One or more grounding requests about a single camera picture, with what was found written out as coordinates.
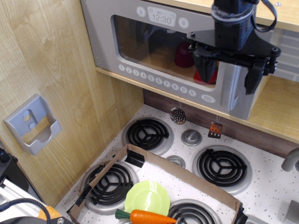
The orange toy carrot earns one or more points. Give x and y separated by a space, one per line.
144 217

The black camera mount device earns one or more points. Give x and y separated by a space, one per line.
9 170

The orange toy spatula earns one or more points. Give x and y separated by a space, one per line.
215 129

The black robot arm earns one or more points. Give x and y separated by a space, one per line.
231 7

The black burner front right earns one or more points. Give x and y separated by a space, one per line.
189 211

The dark red toy vegetable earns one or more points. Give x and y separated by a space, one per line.
183 58

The silver microwave door handle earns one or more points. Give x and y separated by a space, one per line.
233 90

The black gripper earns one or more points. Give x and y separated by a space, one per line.
234 40

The grey toy microwave door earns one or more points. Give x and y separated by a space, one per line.
137 39

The grey toy faucet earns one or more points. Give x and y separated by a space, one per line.
291 161

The brown cardboard tray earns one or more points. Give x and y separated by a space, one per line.
179 183

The grey stove knob lower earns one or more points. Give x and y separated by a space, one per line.
177 160

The red toy pepper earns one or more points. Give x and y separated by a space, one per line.
198 80

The light green toy plate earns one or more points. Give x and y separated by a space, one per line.
148 196

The grey stove knob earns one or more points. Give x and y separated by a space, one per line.
191 138
177 160

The grey wall phone holder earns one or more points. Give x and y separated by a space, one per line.
26 118

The black burner front left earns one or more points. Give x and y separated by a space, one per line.
110 192

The black burner back right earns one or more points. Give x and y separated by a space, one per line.
224 167

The toy metal strainer spoon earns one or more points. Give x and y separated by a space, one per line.
177 115

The grey stove knob upper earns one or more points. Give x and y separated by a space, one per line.
191 138

